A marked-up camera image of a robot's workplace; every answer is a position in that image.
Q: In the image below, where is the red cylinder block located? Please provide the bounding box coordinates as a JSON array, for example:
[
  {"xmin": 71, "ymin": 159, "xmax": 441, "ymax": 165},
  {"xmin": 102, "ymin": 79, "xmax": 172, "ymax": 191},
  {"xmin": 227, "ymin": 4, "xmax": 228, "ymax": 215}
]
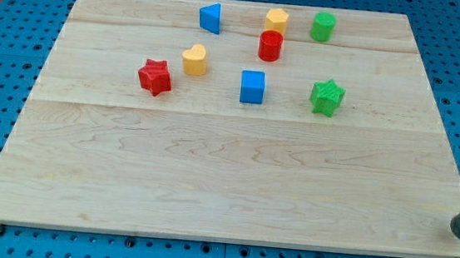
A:
[{"xmin": 257, "ymin": 30, "xmax": 284, "ymax": 62}]

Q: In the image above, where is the wooden board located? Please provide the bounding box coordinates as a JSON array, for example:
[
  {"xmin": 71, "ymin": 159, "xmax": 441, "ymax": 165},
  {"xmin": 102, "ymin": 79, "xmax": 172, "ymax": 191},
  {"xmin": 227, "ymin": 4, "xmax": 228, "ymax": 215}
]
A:
[{"xmin": 0, "ymin": 0, "xmax": 460, "ymax": 258}]

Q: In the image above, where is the blue cube block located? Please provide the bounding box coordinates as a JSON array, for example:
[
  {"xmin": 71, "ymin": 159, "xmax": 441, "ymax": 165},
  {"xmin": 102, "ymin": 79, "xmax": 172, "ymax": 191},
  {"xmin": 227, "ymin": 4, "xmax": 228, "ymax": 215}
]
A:
[{"xmin": 240, "ymin": 70, "xmax": 265, "ymax": 104}]

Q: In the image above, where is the red star block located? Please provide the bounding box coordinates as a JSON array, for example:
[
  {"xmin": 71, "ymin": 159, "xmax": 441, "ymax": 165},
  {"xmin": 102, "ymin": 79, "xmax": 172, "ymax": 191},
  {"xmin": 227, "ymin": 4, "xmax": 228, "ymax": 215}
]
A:
[{"xmin": 138, "ymin": 58, "xmax": 172, "ymax": 97}]

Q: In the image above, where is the blue triangle block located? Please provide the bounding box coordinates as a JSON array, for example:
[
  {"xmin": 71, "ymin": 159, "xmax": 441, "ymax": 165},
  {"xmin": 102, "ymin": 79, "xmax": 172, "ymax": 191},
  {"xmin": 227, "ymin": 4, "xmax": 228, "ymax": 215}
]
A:
[{"xmin": 199, "ymin": 2, "xmax": 221, "ymax": 34}]

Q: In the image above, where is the yellow heart block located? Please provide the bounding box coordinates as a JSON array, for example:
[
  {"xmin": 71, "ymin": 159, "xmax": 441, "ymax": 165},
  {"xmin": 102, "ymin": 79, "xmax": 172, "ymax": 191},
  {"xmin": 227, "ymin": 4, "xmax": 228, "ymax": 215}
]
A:
[{"xmin": 181, "ymin": 43, "xmax": 207, "ymax": 77}]

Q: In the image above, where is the yellow hexagon block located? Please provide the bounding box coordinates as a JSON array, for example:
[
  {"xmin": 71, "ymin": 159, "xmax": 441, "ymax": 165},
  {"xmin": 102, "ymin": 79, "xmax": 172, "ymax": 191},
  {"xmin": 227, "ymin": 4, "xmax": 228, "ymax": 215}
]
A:
[{"xmin": 264, "ymin": 8, "xmax": 289, "ymax": 36}]

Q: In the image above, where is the green cylinder block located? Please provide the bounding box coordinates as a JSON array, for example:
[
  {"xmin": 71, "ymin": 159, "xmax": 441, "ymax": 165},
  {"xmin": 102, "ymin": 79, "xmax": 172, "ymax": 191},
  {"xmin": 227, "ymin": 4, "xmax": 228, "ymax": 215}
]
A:
[{"xmin": 309, "ymin": 11, "xmax": 337, "ymax": 42}]

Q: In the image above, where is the green star block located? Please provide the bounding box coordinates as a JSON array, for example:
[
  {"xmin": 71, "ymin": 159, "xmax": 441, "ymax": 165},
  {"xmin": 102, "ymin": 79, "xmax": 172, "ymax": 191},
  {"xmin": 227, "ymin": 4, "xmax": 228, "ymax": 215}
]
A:
[{"xmin": 309, "ymin": 79, "xmax": 346, "ymax": 117}]

